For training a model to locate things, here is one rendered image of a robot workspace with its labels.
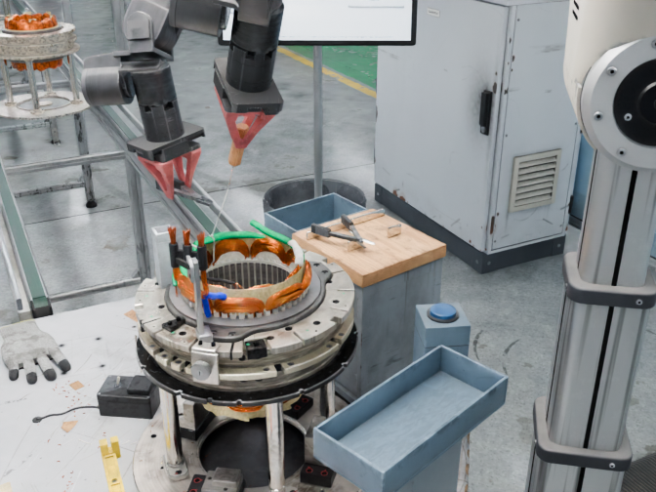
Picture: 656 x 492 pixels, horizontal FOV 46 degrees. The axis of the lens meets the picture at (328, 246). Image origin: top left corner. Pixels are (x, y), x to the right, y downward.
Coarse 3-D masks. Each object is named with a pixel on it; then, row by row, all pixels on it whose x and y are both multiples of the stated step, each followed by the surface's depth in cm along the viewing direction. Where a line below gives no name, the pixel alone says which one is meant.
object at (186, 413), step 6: (186, 402) 126; (192, 402) 126; (180, 408) 130; (186, 408) 126; (192, 408) 125; (198, 408) 127; (204, 408) 129; (180, 414) 129; (186, 414) 126; (192, 414) 126; (198, 414) 127; (204, 414) 130; (180, 420) 127; (186, 420) 127; (192, 420) 126; (198, 420) 128; (180, 426) 128; (186, 426) 127; (192, 426) 127; (198, 426) 128
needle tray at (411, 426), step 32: (448, 352) 105; (384, 384) 98; (416, 384) 104; (448, 384) 105; (480, 384) 103; (352, 416) 95; (384, 416) 99; (416, 416) 99; (448, 416) 99; (480, 416) 97; (320, 448) 91; (352, 448) 93; (384, 448) 93; (416, 448) 87; (448, 448) 93; (352, 480) 88; (384, 480) 84; (416, 480) 93; (448, 480) 99
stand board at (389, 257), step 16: (368, 224) 142; (384, 224) 142; (304, 240) 136; (320, 240) 136; (336, 240) 136; (384, 240) 136; (400, 240) 136; (416, 240) 136; (432, 240) 136; (336, 256) 130; (352, 256) 130; (368, 256) 130; (384, 256) 130; (400, 256) 130; (416, 256) 131; (432, 256) 133; (352, 272) 126; (368, 272) 125; (384, 272) 127; (400, 272) 130
